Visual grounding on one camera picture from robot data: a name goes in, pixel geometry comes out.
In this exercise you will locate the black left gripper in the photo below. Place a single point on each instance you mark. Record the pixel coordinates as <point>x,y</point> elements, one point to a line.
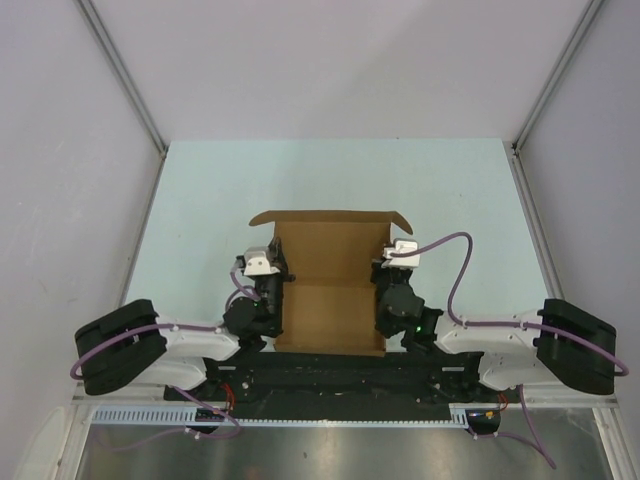
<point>279,261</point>

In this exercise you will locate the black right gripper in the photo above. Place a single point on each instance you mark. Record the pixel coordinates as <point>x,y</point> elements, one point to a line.
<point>377,270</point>

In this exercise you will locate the brown cardboard box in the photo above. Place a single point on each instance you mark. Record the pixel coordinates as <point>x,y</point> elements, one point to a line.
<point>330,306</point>

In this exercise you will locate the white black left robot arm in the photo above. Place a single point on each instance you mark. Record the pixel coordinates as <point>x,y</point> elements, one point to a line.
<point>136,344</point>

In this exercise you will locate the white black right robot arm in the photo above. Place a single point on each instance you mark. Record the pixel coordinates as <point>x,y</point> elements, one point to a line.
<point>557,342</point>

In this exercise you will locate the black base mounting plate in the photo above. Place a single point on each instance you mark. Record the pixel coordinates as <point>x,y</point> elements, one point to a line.
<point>435,378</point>

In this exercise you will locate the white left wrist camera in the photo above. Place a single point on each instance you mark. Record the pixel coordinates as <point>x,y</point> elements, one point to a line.
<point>257,261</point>

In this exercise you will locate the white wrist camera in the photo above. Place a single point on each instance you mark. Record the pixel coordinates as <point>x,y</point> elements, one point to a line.
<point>401,254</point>
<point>257,261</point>

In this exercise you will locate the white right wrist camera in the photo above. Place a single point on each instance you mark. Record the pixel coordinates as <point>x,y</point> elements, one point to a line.
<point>401,254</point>

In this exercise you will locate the aluminium right side rail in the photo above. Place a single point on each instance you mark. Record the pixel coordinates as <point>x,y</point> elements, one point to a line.
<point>534,223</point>

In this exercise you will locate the grey slotted cable duct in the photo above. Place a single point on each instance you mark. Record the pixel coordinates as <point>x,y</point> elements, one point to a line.
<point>443,416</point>

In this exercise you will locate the aluminium frame post left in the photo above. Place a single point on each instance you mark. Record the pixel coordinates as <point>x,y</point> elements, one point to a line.
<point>116,62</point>

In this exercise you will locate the aluminium frame post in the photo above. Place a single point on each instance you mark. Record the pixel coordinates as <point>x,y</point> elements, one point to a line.
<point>116,62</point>
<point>569,51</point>

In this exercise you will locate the aluminium frame post right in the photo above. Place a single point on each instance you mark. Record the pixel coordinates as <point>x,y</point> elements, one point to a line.
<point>569,51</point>

